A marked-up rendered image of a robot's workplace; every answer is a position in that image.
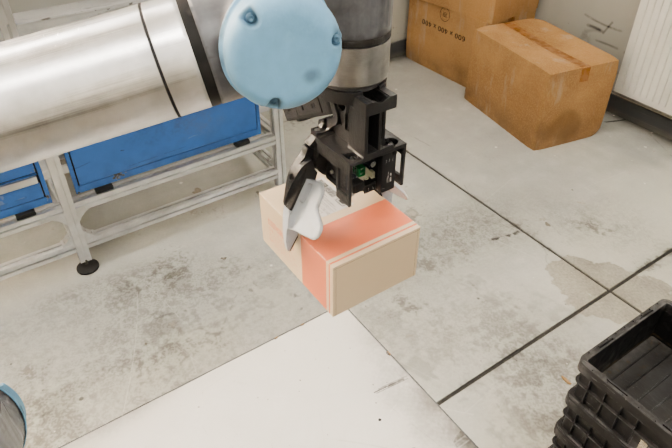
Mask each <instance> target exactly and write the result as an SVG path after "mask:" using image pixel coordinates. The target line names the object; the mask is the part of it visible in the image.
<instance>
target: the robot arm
mask: <svg viewBox="0 0 672 448"><path fill-rule="evenodd" d="M393 2H394V0H148V1H145V2H141V3H138V4H134V5H130V6H127V7H123V8H120V9H116V10H113V11H109V12H106V13H102V14H98V15H95V16H91V17H88V18H84V19H81V20H77V21H74V22H70V23H66V24H63V25H59V26H56V27H52V28H49V29H45V30H42V31H38V32H34V33H31V34H27V35H24V36H20V37H17V38H13V39H10V40H6V41H2V42H0V173H2V172H5V171H8V170H12V169H15V168H18V167H21V166H24V165H28V164H31V163H34V162H37V161H40V160H44V159H47V158H50V157H53V156H57V155H60V154H63V153H66V152H69V151H73V150H76V149H79V148H82V147H85V146H89V145H92V144H95V143H98V142H101V141H105V140H108V139H111V138H114V137H117V136H121V135H124V134H127V133H130V132H133V131H137V130H140V129H143V128H146V127H149V126H153V125H156V124H159V123H162V122H165V121H169V120H172V119H175V118H178V117H182V116H185V115H188V114H191V113H194V112H198V111H201V110H204V109H207V108H210V107H212V106H216V105H220V104H221V103H222V104H224V103H227V102H231V101H234V100H237V99H240V98H244V97H246V98H247V99H248V100H250V101H251V102H253V103H255V104H257V105H259V106H262V107H268V108H274V109H283V111H284V114H285V117H286V120H287V121H291V120H297V121H299V122H300V121H305V120H311V119H312V118H314V117H318V116H324V115H331V114H333V115H331V116H328V117H325V118H322V119H319V120H318V126H317V127H314V128H311V134H310V135H309V136H308V138H307V139H306V140H305V141H304V142H305V144H303V146H302V149H301V152H300V153H299V155H298V156H297V158H296V159H295V161H294V162H293V164H292V166H291V168H290V170H289V172H288V175H287V179H286V185H285V192H284V199H283V204H284V209H283V239H284V245H285V248H286V249H287V250H288V251H291V249H292V247H293V245H294V243H295V241H296V239H297V237H298V233H299V234H301V235H303V236H305V237H308V238H310V239H312V240H316V239H318V238H319V237H320V235H321V233H322V231H323V223H322V219H321V216H320V213H319V206H320V204H321V201H322V199H323V197H324V194H325V187H324V184H323V182H321V181H319V180H316V176H317V173H318V172H317V171H316V170H315V169H317V170H318V171H319V172H320V173H321V174H323V175H326V178H327V179H328V180H329V181H330V182H331V183H333V184H334V185H335V186H336V197H338V198H339V199H340V200H341V201H342V202H343V203H344V204H346V205H347V206H348V207H351V201H352V196H354V195H355V194H356V193H358V192H361V191H363V192H364V194H366V193H368V192H370V191H373V190H374V191H375V192H377V193H378V194H379V195H380V196H382V197H384V198H385V199H386V200H388V201H389V202H390V203H392V195H393V193H394V194H395V195H397V196H399V197H401V198H403V199H405V200H407V199H408V196H407V194H406V193H405V191H404V190H403V189H402V188H400V187H399V186H398V185H397V184H396V183H395V182H397V183H398V184H399V185H403V179H404V168H405V157H406V145H407V143H406V142H404V141H403V140H402V139H400V138H399V137H397V136H396V135H394V134H393V133H391V132H390V131H388V130H387V129H385V124H386V111H387V110H390V109H393V108H396V107H397V94H396V93H394V92H393V91H391V90H389V89H388V88H386V85H387V76H388V74H389V63H390V45H391V31H392V17H393ZM397 152H399V153H400V154H401V162H400V173H399V172H398V171H396V170H395V167H396V154H397ZM394 181H395V182H394ZM26 437H27V421H26V409H25V406H24V403H23V401H22V399H21V398H20V396H19V395H18V394H17V393H16V392H15V391H14V390H13V389H12V388H11V387H10V386H8V385H6V384H5V383H1V384H0V448H24V446H25V442H26Z"/></svg>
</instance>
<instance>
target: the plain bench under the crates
mask: <svg viewBox="0 0 672 448"><path fill-rule="evenodd" d="M58 448H479V447H478V446H477V445H476V444H475V443H474V442H473V441H472V440H471V439H470V438H469V437H468V436H467V434H466V433H465V432H464V431H463V430H462V429H461V428H460V427H459V426H458V425H457V424H456V423H455V422H454V421H453V420H452V418H451V417H450V416H449V415H448V414H447V413H446V412H445V411H444V410H443V409H442V408H441V407H440V406H439V405H438V404H437V402H436V401H435V400H434V399H433V398H432V397H431V396H430V395H429V394H428V393H427V392H426V391H425V390H424V389H423V388H422V387H421V385H420V384H419V383H418V382H417V381H416V380H415V379H414V378H413V377H412V376H411V375H410V374H409V373H408V372H407V371H406V369H405V368H404V367H403V366H402V365H401V364H400V363H399V362H398V361H397V360H396V359H395V358H394V357H393V356H392V355H391V353H390V352H389V351H388V350H387V349H386V348H385V347H384V346H383V345H382V344H381V343H380V342H379V341H378V340H377V339H376V338H375V336H374V335H373V334H372V333H371V332H370V331H369V330H368V329H367V328H366V327H365V326H364V325H363V324H362V323H361V322H360V320H359V319H358V318H357V317H356V316H355V315H354V314H353V313H352V312H351V311H350V310H349V309H348V310H346V311H344V312H342V313H340V314H338V315H336V316H334V317H332V316H331V314H330V313H329V312H328V311H326V312H324V313H322V314H320V315H318V316H316V317H314V318H312V319H310V320H308V321H306V322H304V323H302V324H301V325H299V326H297V327H295V328H293V329H291V330H289V331H287V332H285V333H283V334H281V335H279V336H277V337H275V338H273V339H271V340H269V341H267V342H265V343H263V344H261V345H259V346H257V347H255V348H253V349H251V350H249V351H247V352H245V353H243V354H241V355H239V356H238V357H236V358H234V359H232V360H230V361H228V362H226V363H224V364H222V365H220V366H218V367H216V368H214V369H212V370H210V371H208V372H206V373H204V374H202V375H200V376H198V377H196V378H194V379H192V380H190V381H188V382H186V383H184V384H182V385H180V386H178V387H177V388H175V389H173V390H171V391H169V392H167V393H165V394H163V395H161V396H159V397H157V398H155V399H153V400H151V401H149V402H147V403H145V404H143V405H141V406H139V407H137V408H135V409H133V410H131V411H129V412H127V413H125V414H123V415H121V416H119V417H117V418H115V419H114V420H112V421H110V422H108V423H106V424H104V425H102V426H100V427H98V428H96V429H94V430H92V431H90V432H88V433H86V434H84V435H82V436H80V437H78V438H76V439H74V440H72V441H70V442H68V443H66V444H64V445H62V446H60V447H58Z"/></svg>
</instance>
